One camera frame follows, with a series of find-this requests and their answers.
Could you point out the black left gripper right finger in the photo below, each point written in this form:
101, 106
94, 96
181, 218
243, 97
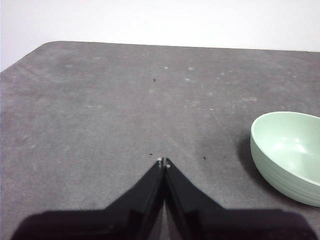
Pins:
212, 222

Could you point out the pale green ribbed bowl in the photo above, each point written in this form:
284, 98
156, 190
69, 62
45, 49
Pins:
287, 155

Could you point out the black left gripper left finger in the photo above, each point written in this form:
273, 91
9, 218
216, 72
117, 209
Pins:
120, 222

